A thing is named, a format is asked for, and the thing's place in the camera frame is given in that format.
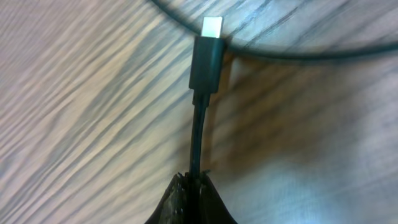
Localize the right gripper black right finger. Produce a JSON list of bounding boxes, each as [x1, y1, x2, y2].
[[198, 172, 237, 224]]

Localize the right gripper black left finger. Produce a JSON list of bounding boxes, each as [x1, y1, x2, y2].
[[145, 173, 188, 224]]

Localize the black USB charging cable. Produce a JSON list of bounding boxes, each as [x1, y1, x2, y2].
[[149, 0, 398, 224]]

